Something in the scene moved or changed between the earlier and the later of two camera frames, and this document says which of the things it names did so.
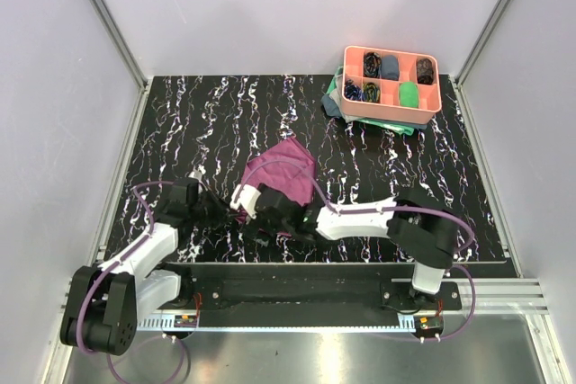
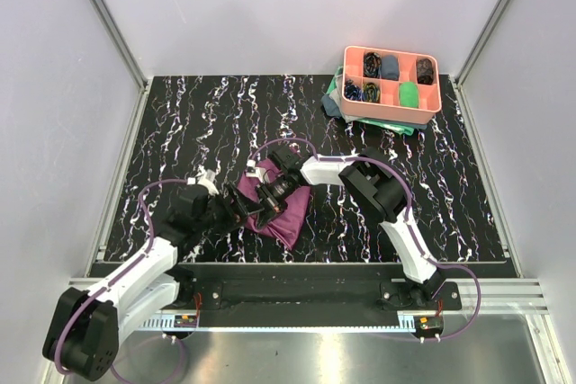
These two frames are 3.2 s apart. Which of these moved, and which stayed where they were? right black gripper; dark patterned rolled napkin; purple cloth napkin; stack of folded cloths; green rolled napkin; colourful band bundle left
Moved: purple cloth napkin; right black gripper
Stayed: dark patterned rolled napkin; stack of folded cloths; colourful band bundle left; green rolled napkin
